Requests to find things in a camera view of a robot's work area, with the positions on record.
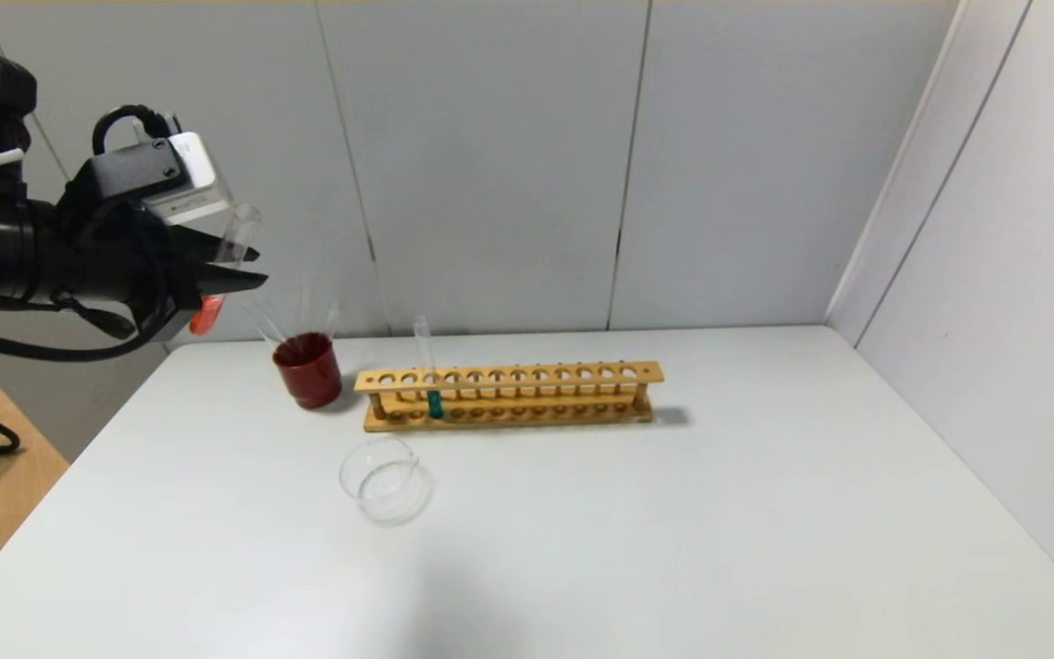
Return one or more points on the wooden test tube rack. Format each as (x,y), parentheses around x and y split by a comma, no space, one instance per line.
(527,410)

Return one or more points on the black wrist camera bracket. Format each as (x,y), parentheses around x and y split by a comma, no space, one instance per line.
(129,169)

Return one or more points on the dark red plastic cup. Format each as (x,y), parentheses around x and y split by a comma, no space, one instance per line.
(309,375)

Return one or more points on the test tube with blue pigment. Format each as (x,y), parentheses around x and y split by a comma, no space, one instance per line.
(435,403)

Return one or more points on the test tube with red pigment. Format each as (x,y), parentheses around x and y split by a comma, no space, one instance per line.
(208,313)

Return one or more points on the clear glass rod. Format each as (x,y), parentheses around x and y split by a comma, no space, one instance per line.
(332,320)
(267,328)

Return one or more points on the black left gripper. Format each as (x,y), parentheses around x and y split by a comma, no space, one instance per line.
(181,264)

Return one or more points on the clear glass beaker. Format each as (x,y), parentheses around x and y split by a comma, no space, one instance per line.
(390,485)

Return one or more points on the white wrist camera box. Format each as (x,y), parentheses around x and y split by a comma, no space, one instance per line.
(190,178)

